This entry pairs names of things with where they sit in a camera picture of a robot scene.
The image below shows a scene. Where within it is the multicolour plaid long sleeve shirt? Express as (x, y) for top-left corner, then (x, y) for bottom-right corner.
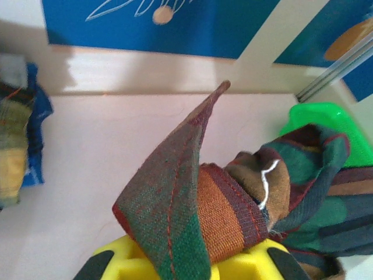
(112, 80), (373, 280)

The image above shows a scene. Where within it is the yellow plaid folded shirt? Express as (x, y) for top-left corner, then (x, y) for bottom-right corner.
(0, 54), (37, 209)

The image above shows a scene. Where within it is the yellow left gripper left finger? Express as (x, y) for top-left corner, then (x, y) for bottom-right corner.
(72, 234), (160, 280)

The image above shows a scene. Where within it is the aluminium corner post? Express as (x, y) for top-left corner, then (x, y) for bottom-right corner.
(295, 36), (373, 103)

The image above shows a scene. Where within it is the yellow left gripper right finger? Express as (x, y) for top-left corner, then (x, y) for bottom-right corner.
(209, 241), (311, 280)

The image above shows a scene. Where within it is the green plastic basket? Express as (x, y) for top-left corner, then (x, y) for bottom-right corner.
(278, 101), (373, 169)

